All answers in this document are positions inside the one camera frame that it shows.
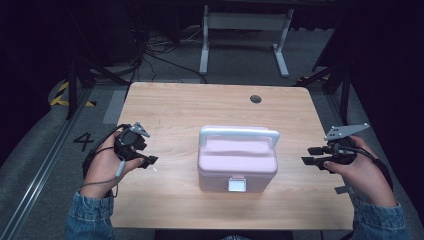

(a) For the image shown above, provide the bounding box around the white metal desk frame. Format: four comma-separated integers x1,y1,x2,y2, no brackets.
198,4,295,79

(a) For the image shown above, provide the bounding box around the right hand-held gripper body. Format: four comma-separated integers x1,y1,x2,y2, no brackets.
321,123,370,167

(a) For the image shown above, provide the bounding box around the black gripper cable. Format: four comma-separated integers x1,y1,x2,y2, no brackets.
82,123,132,179
339,145,395,192

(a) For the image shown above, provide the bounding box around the aluminium floor rail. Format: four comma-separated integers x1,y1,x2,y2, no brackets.
0,89,95,240

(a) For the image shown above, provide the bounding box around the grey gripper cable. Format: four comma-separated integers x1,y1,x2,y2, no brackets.
81,159,127,198

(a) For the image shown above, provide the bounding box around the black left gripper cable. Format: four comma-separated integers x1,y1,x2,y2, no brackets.
82,123,132,179

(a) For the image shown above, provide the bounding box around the grey tape piece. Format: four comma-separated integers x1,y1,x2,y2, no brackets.
334,185,355,196

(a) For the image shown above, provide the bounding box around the tangle of black floor cables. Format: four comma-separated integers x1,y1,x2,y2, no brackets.
124,28,208,85

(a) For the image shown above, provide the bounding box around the pink box with white handle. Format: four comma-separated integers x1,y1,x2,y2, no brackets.
196,124,281,194

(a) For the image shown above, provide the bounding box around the person's right hand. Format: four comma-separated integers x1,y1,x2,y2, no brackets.
323,135,398,208

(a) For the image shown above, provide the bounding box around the person's left hand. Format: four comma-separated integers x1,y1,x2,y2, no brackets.
79,131,146,200

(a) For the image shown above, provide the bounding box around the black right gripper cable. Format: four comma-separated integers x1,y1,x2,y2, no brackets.
339,145,395,192

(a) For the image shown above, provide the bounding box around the black metal stand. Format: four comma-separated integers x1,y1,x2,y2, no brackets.
293,61,355,126
64,49,132,121

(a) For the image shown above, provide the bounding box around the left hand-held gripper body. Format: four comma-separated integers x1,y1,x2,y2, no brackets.
113,121,152,161

